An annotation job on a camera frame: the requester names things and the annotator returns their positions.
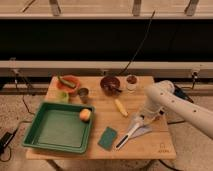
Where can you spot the white dish brush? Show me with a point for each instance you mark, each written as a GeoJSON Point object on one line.
{"type": "Point", "coordinates": [137, 123]}

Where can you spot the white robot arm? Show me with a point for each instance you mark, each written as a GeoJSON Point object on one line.
{"type": "Point", "coordinates": [161, 94]}

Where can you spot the green plastic tray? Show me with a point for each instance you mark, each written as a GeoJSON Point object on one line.
{"type": "Point", "coordinates": [57, 126]}

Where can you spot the dark red bowl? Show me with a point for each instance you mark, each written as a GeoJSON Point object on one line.
{"type": "Point", "coordinates": [110, 85]}

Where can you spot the wooden table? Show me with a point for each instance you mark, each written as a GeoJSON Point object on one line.
{"type": "Point", "coordinates": [155, 145]}

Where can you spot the yellow corn cob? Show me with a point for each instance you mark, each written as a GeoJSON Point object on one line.
{"type": "Point", "coordinates": [121, 108]}

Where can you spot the metal cup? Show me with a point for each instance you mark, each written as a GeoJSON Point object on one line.
{"type": "Point", "coordinates": [83, 94]}

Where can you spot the white jar with contents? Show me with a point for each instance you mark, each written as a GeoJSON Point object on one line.
{"type": "Point", "coordinates": [131, 81]}

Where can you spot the yellow peach fruit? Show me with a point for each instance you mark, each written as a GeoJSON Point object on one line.
{"type": "Point", "coordinates": [84, 115]}

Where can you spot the green cucumber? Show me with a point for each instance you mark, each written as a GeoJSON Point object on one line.
{"type": "Point", "coordinates": [67, 83]}

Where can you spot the light green cup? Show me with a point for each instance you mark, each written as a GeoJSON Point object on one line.
{"type": "Point", "coordinates": [63, 97]}

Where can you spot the teal sponge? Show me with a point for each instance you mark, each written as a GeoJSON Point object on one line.
{"type": "Point", "coordinates": [107, 138]}

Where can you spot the black power adapter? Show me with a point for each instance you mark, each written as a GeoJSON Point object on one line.
{"type": "Point", "coordinates": [4, 141]}

